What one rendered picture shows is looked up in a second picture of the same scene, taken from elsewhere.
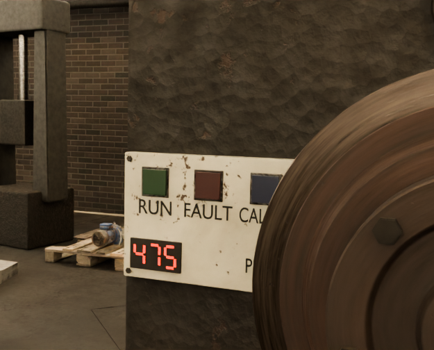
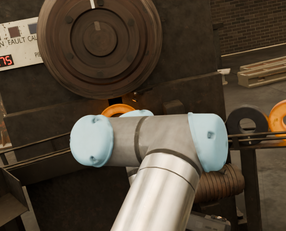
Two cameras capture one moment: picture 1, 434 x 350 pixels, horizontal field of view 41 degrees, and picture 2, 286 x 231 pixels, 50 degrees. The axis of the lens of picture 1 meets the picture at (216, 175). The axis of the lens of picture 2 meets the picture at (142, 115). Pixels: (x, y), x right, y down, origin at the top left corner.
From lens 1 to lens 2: 63 cm
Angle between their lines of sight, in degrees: 26
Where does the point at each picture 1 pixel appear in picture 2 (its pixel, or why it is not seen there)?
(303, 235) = (49, 31)
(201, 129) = (5, 13)
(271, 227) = (39, 32)
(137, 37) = not seen: outside the picture
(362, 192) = (61, 13)
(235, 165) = (21, 23)
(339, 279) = (61, 35)
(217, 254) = (24, 54)
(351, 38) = not seen: outside the picture
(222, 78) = not seen: outside the picture
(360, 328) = (70, 47)
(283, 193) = (40, 21)
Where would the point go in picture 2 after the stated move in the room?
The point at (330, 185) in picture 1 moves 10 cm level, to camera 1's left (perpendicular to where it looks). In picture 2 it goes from (52, 14) to (23, 19)
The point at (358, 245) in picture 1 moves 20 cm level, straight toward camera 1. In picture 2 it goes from (63, 25) to (61, 23)
